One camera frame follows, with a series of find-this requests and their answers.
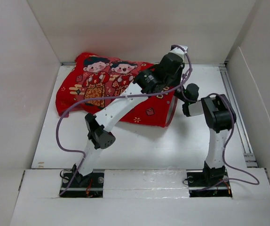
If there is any red patterned pillowcase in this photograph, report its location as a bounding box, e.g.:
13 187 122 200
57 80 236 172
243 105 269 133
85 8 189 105
55 52 177 127

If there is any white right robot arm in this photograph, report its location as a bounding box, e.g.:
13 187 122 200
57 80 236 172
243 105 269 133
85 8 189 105
174 83 237 187

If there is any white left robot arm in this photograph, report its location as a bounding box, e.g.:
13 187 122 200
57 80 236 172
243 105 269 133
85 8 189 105
72 48 187 187

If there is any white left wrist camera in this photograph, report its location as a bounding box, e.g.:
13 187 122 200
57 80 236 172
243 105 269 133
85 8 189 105
170 45 188 61

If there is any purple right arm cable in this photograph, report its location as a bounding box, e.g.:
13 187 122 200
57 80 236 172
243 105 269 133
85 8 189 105
191 93 260 193

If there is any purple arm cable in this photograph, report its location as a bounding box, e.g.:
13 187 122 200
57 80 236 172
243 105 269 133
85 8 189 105
55 44 194 195
191 93 260 193

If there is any aluminium right side rail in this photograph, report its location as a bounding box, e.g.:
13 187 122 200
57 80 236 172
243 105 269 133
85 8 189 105
219 66 259 168

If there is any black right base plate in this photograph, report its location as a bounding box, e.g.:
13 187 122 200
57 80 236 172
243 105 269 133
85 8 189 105
183 170 232 198

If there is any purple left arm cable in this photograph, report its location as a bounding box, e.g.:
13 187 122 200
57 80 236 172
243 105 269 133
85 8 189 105
55 44 194 195

